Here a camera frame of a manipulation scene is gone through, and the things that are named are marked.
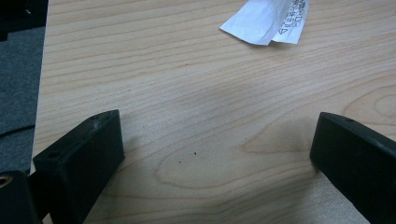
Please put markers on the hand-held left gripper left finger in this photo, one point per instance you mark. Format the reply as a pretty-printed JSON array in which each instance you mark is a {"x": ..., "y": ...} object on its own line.
[{"x": 77, "y": 168}]

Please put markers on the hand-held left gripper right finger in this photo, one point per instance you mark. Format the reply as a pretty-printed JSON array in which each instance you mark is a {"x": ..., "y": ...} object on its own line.
[{"x": 358, "y": 161}]

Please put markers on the panda plush toy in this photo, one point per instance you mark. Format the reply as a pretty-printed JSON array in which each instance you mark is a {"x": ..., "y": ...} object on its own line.
[{"x": 258, "y": 21}]

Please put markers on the black stand base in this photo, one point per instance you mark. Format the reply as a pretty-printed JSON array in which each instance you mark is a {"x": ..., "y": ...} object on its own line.
[{"x": 18, "y": 12}]

